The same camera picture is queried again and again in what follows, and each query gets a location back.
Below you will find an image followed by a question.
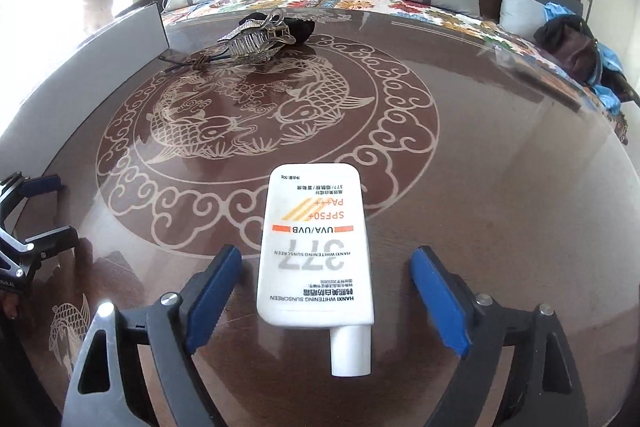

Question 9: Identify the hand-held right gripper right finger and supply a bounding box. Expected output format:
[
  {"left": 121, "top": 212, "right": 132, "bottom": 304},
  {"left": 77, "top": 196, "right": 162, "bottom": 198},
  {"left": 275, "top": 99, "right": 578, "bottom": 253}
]
[{"left": 409, "top": 245, "right": 591, "bottom": 427}]

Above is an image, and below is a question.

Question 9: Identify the clear hair claw clip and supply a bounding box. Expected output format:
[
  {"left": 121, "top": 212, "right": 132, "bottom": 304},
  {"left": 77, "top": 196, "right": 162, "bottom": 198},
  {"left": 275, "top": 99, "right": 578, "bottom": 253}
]
[{"left": 216, "top": 8, "right": 296, "bottom": 64}]

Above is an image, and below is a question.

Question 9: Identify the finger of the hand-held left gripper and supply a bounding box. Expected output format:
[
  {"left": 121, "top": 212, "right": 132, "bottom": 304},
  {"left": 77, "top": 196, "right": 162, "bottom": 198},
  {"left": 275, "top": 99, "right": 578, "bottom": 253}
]
[
  {"left": 0, "top": 224, "right": 80, "bottom": 275},
  {"left": 0, "top": 173, "right": 62, "bottom": 220}
]

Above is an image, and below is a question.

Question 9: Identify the floral printed blanket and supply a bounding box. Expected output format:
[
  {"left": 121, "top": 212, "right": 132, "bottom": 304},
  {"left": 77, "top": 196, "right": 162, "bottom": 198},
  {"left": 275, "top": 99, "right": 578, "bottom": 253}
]
[{"left": 162, "top": 0, "right": 631, "bottom": 142}]

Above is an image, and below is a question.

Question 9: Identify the black cloth pouch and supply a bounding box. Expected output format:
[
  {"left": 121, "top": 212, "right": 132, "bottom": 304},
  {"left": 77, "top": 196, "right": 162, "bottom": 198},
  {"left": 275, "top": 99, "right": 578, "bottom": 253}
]
[{"left": 239, "top": 12, "right": 316, "bottom": 45}]

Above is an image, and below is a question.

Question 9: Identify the dark thin cord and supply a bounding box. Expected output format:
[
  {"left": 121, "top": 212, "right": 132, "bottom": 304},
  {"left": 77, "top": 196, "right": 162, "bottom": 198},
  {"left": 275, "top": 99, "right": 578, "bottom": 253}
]
[{"left": 159, "top": 49, "right": 236, "bottom": 70}]

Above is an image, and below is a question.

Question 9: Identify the brown patterned wooden desktop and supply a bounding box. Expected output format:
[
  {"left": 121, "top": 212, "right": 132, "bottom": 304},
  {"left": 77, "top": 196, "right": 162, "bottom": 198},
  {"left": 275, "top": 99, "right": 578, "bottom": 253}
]
[{"left": 0, "top": 4, "right": 640, "bottom": 427}]

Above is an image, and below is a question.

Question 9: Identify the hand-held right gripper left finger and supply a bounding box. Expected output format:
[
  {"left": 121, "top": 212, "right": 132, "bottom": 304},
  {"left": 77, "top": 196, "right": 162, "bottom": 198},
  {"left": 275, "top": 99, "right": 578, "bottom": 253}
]
[{"left": 62, "top": 244, "right": 244, "bottom": 427}]

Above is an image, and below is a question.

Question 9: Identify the white sunscreen bottle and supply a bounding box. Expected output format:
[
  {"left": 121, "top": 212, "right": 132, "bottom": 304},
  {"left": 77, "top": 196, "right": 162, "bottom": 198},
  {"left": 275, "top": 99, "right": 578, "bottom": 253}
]
[{"left": 256, "top": 163, "right": 376, "bottom": 379}]

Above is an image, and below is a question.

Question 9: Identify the pile of dark clothes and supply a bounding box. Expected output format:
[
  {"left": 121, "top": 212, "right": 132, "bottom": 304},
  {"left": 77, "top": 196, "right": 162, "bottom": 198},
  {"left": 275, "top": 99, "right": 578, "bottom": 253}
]
[{"left": 534, "top": 16, "right": 638, "bottom": 102}]

